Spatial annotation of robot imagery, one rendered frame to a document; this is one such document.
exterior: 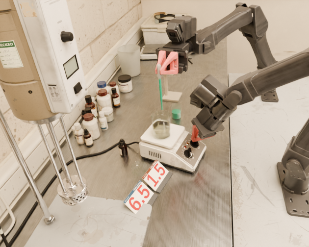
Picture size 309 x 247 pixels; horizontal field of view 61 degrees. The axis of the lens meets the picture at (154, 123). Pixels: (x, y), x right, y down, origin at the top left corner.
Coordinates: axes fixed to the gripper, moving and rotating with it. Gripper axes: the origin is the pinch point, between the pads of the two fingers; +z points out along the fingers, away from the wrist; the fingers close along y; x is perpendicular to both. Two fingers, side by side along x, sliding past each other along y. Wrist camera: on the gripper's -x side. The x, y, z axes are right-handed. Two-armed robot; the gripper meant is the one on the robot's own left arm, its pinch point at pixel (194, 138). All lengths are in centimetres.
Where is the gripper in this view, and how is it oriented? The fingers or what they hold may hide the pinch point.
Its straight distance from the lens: 90.6
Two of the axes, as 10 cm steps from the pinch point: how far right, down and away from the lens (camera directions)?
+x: 4.7, 8.0, -3.8
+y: -7.9, 1.8, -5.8
